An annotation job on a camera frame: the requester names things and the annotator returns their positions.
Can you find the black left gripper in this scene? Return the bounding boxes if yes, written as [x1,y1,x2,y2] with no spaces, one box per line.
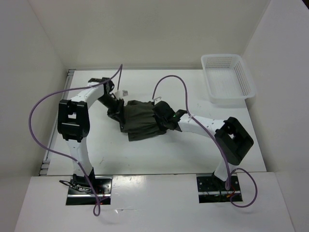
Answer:
[97,94,125,125]

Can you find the olive green shorts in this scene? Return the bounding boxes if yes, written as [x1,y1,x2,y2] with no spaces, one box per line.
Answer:
[121,100,167,142]

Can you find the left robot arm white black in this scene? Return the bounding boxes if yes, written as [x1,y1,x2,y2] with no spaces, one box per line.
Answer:
[57,77,125,193]

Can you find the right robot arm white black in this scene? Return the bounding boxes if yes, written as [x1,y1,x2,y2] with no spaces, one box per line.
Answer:
[153,101,254,190]

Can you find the white perforated plastic basket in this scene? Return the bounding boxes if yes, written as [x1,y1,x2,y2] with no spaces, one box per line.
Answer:
[200,54,256,104]

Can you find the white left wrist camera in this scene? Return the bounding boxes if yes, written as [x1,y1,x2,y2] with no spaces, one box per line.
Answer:
[114,90,128,99]

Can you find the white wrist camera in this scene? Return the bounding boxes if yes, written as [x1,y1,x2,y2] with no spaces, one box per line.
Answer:
[114,90,128,99]
[153,97,162,105]

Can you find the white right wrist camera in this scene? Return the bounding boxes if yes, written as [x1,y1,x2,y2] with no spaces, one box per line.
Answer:
[153,97,162,105]

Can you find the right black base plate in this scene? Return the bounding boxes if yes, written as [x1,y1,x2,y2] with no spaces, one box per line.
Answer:
[196,174,243,203]

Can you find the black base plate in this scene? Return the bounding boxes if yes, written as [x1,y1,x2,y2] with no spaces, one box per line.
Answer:
[59,176,112,206]
[196,174,243,203]

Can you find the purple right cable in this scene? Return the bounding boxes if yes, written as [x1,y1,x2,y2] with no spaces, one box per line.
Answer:
[153,75,258,208]

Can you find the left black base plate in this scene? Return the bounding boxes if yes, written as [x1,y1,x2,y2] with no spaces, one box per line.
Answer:
[59,176,112,206]

